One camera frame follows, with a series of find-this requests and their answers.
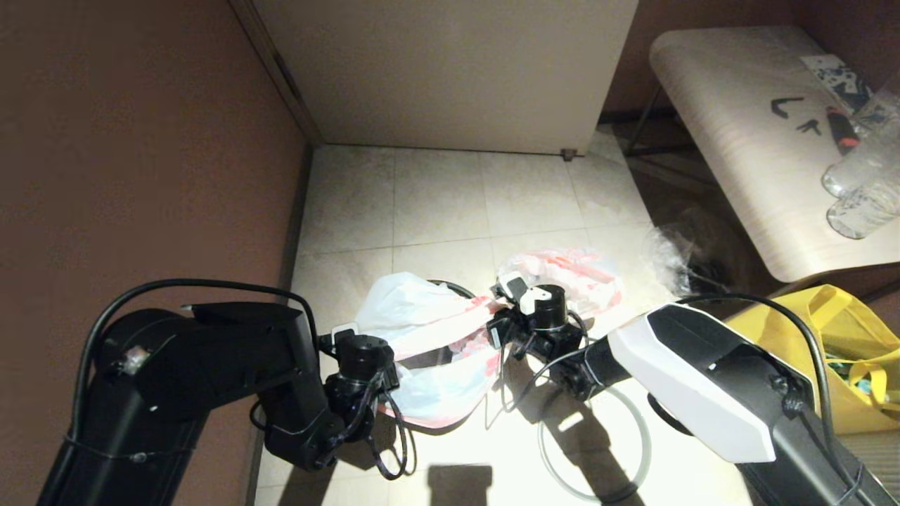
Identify white wood-grain table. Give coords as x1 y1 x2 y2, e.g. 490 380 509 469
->
624 27 900 284

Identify red-printed bag holding bottles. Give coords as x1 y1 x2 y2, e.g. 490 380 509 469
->
499 247 624 332

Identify red and black tool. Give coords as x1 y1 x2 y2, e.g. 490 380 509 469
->
823 107 861 156

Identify crumpled clear plastic wrap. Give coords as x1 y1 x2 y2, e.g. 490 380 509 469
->
643 224 733 299

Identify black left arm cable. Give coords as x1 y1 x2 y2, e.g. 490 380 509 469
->
70 278 321 438

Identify braided black gripper cable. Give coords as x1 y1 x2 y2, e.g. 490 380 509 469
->
364 371 418 483

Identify yellow fabric tote bag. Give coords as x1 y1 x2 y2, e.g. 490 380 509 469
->
723 283 900 435

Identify blue printed paper sheet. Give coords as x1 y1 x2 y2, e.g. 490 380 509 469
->
799 54 880 116

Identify grey bin rim ring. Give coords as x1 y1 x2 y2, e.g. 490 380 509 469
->
537 385 653 504

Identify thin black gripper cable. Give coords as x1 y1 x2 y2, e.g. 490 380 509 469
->
484 329 593 431

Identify black trash bin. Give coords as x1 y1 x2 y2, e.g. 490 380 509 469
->
397 279 483 371

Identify red-printed plastic bag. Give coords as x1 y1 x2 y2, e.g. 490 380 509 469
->
354 271 508 430

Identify clear plastic water bottle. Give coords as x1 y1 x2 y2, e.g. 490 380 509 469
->
825 179 900 241
820 76 900 200

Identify white cabinet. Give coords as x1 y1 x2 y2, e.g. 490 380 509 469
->
252 0 641 164

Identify teal printed packet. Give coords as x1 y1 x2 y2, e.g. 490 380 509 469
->
825 354 900 410

